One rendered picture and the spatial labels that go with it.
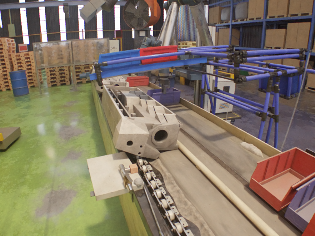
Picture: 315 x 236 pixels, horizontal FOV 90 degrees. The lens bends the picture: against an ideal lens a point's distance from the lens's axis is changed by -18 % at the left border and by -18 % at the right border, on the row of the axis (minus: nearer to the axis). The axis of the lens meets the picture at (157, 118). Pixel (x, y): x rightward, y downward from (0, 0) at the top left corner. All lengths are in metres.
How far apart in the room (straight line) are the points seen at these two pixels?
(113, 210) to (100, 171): 0.93
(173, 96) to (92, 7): 6.25
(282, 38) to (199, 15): 8.82
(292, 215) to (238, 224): 0.20
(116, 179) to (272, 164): 0.73
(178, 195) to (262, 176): 0.41
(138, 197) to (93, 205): 1.13
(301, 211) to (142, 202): 0.67
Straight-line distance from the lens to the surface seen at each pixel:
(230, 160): 1.14
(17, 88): 7.64
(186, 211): 0.81
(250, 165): 1.13
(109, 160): 1.01
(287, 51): 1.47
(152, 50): 1.45
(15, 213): 2.15
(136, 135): 0.94
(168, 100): 2.02
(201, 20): 2.31
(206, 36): 2.40
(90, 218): 1.81
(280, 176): 1.11
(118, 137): 0.92
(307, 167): 1.12
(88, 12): 7.76
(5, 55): 9.46
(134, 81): 2.97
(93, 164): 1.00
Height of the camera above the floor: 1.34
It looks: 21 degrees down
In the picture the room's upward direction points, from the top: straight up
